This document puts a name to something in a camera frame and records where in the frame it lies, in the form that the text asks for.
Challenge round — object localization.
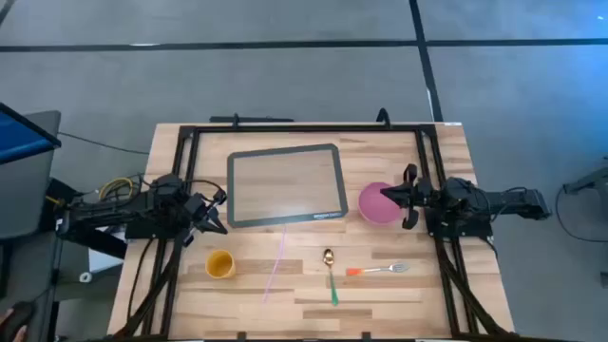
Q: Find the yellow cable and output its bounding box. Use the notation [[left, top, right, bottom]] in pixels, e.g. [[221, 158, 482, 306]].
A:
[[45, 177, 135, 208]]

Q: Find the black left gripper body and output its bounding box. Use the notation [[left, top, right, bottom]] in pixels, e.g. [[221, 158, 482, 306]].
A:
[[181, 188, 228, 247]]

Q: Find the monitor with blue screen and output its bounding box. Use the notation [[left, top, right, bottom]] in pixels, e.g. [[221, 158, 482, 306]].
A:
[[0, 102, 62, 165]]

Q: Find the black looped floor cable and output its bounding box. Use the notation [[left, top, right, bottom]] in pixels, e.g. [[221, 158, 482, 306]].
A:
[[554, 187, 608, 244]]

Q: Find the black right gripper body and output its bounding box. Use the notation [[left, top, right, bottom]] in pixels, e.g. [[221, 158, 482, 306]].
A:
[[402, 163, 448, 231]]

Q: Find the grey metal stand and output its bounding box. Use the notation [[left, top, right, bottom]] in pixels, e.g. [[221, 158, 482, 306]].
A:
[[562, 159, 608, 196]]

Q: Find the translucent mat with dark border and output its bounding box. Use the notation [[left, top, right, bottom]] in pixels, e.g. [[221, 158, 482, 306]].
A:
[[226, 142, 350, 229]]

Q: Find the metal fork with orange handle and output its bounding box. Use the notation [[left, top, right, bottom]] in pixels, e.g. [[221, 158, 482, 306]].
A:
[[345, 261, 410, 277]]

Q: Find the metal spoon with green handle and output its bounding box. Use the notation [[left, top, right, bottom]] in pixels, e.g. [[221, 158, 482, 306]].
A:
[[322, 248, 340, 308]]

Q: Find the person's hand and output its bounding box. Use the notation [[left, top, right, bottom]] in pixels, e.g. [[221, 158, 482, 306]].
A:
[[0, 307, 29, 342]]

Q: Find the pink plastic bowl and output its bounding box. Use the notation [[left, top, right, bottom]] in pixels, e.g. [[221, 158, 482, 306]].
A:
[[357, 181, 405, 226]]

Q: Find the black cable under arm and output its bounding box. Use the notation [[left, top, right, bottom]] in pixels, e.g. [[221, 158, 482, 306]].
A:
[[126, 237, 154, 324]]

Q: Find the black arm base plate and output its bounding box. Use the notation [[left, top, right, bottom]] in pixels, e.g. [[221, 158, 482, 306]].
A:
[[123, 208, 191, 240], [425, 199, 494, 239]]

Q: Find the yellow plastic cup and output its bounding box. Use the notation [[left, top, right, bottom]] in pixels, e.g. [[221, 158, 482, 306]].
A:
[[204, 249, 237, 280]]

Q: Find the thin black floor cable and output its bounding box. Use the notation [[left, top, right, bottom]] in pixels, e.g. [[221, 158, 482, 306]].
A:
[[59, 131, 151, 156]]

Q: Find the black metal table frame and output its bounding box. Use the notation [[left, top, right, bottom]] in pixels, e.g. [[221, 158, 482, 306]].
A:
[[111, 113, 519, 342]]

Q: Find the pink drinking straw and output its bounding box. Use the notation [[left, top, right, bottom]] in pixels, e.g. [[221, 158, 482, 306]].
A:
[[262, 226, 288, 304]]

